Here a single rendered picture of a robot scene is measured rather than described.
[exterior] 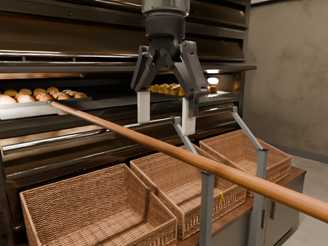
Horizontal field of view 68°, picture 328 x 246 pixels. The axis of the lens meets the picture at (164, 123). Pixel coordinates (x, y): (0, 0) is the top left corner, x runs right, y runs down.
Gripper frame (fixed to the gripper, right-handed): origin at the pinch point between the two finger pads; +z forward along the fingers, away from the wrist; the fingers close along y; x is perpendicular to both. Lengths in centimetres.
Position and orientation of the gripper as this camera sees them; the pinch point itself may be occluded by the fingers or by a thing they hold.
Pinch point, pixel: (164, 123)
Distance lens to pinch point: 50.1
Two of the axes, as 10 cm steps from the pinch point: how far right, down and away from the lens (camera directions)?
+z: -0.1, 9.8, 2.1
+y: 6.7, 1.6, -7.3
